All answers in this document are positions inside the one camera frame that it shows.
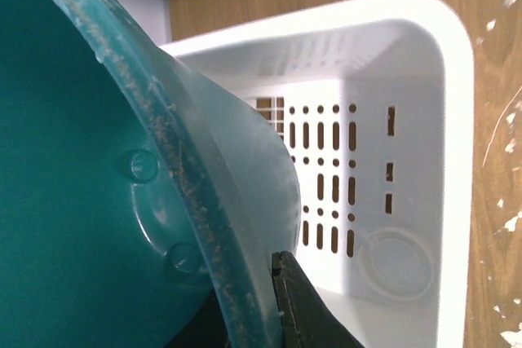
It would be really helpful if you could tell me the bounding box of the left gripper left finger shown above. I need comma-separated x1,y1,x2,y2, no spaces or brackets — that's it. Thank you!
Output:
166,291,231,348

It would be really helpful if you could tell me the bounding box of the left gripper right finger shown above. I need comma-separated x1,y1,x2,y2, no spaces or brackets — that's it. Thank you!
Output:
272,251,363,348

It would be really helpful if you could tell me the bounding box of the teal round bin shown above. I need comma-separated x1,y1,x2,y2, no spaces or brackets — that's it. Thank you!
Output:
1,0,301,347

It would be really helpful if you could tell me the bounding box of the white rectangular tub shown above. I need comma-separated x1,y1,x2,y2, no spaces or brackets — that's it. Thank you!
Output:
165,0,474,347

